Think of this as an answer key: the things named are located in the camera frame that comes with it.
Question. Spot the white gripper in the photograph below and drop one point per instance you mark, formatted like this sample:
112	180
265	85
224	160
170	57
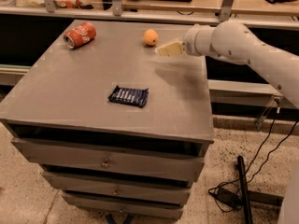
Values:
191	44

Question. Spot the orange fruit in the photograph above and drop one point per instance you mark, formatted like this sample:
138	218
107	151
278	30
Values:
150	37

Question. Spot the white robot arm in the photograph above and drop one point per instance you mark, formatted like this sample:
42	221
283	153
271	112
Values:
233	42

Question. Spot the red coke can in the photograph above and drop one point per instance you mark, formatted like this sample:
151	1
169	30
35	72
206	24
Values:
80	35

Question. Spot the dark blue snack bar wrapper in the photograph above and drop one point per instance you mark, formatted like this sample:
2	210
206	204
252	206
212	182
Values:
129	96

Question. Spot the grey drawer cabinet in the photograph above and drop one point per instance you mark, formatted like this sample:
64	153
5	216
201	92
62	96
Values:
64	97

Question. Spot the top grey drawer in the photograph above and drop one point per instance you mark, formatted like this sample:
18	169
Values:
110	159

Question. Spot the grey drawer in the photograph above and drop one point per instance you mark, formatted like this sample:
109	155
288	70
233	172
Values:
110	159
118	188
123	206

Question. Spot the black floor stand bar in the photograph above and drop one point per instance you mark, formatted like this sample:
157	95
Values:
244	190

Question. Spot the middle grey drawer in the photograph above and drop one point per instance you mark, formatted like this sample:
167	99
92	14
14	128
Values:
118	188

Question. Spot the black power adapter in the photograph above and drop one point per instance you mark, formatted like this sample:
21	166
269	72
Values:
229	198

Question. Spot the bottom grey drawer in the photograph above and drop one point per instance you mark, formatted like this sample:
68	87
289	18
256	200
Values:
123	206

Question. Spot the grey metal bracket middle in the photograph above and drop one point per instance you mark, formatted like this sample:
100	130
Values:
116	0

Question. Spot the grey metal bracket right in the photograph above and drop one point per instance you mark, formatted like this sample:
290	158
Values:
226	8

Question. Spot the long metal rail shelf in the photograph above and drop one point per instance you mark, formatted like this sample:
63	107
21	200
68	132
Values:
164	17

